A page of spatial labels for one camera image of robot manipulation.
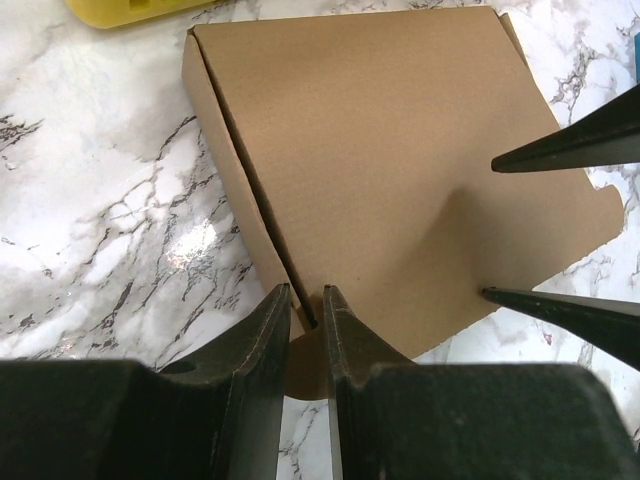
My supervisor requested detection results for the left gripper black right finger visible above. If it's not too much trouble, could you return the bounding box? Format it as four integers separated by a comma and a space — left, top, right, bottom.
323, 286, 639, 479

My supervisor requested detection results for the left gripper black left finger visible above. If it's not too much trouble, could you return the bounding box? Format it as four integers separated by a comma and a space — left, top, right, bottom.
1, 284, 291, 479

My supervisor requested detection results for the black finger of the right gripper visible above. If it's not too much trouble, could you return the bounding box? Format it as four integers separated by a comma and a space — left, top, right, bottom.
491, 86, 640, 173
481, 287, 639, 369

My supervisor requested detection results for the cardboard box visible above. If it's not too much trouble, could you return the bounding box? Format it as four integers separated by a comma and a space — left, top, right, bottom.
182, 6, 624, 400

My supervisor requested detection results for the blue box right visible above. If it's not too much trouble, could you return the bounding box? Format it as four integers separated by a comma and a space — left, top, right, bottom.
633, 30, 640, 85

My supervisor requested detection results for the yellow plastic shopping basket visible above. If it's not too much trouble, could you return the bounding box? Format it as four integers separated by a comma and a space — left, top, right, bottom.
65, 0, 212, 29

